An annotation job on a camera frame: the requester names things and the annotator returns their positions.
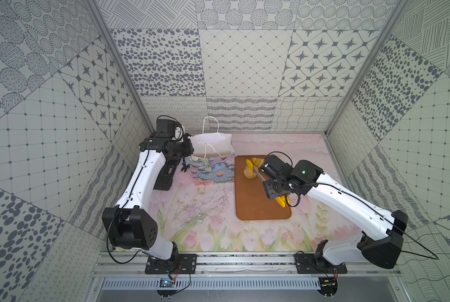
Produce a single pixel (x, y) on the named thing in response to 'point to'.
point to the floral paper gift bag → (214, 158)
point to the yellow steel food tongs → (283, 201)
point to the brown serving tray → (252, 202)
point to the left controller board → (166, 282)
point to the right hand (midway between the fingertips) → (276, 189)
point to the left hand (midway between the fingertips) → (198, 148)
